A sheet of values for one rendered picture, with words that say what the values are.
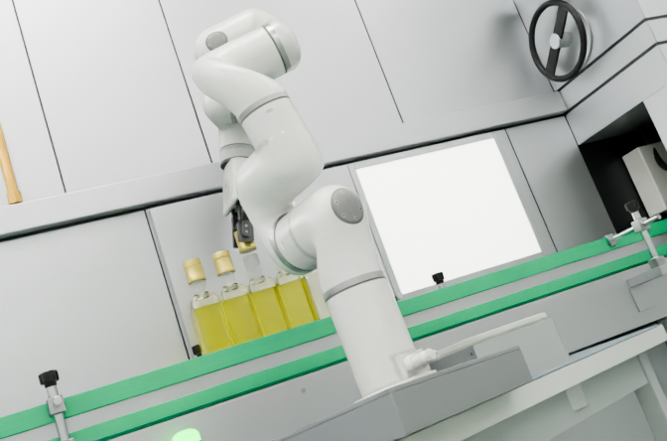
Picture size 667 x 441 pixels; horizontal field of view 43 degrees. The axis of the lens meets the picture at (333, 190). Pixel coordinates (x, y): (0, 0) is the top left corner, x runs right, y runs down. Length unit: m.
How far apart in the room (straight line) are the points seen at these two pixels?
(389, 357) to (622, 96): 1.21
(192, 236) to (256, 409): 0.48
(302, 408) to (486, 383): 0.44
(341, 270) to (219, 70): 0.35
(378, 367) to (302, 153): 0.32
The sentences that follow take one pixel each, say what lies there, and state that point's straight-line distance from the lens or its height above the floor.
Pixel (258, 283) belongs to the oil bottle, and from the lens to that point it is 1.64.
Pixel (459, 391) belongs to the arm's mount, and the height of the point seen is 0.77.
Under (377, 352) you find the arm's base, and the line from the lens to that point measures 1.17.
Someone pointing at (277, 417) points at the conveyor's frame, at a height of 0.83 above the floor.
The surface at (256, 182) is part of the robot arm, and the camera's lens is 1.27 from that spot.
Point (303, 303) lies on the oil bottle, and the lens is 1.65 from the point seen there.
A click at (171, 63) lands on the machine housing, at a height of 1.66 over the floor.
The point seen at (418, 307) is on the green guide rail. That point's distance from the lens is 1.73.
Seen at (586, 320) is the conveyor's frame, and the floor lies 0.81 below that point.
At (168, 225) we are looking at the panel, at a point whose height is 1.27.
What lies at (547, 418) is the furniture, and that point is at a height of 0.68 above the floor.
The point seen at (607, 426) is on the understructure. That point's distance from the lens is 2.14.
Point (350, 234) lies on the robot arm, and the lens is 1.20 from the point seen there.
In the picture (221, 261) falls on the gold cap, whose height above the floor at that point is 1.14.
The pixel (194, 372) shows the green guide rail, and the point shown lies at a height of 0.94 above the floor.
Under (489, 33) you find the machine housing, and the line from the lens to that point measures 2.36.
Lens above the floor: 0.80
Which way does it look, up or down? 14 degrees up
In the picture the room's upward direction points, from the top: 20 degrees counter-clockwise
